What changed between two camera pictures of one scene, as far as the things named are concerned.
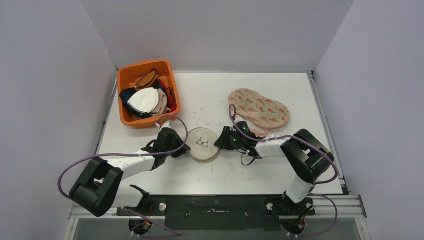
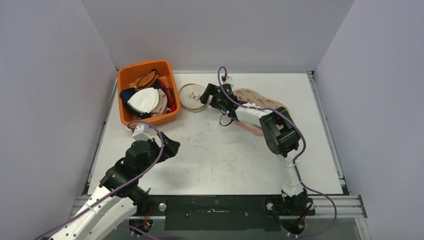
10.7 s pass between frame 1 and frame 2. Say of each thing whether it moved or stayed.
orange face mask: stayed
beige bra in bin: stayed
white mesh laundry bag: moved
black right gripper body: moved
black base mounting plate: stayed
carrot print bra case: stayed
